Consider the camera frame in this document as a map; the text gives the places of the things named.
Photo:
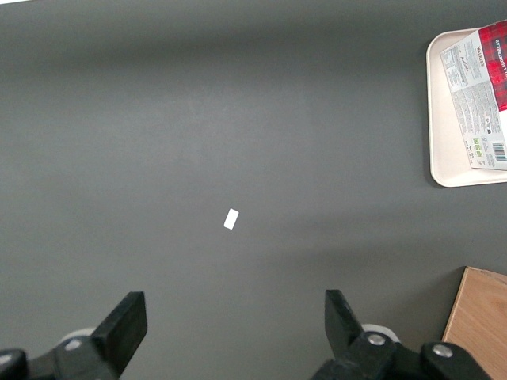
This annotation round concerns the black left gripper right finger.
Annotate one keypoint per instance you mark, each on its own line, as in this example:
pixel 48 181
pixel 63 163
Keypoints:
pixel 344 328

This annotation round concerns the red tartan shortbread box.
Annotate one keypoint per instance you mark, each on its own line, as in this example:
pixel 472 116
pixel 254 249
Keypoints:
pixel 481 103

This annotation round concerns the light wooden board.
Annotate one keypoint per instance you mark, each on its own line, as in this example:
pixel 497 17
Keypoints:
pixel 481 320

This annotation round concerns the small white paper label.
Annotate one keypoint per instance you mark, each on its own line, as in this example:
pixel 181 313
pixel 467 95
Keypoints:
pixel 231 219

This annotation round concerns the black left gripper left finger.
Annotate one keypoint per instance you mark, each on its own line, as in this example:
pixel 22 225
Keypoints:
pixel 119 332

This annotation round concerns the beige plastic tray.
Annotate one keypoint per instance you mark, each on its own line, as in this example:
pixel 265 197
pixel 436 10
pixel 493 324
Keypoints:
pixel 441 118

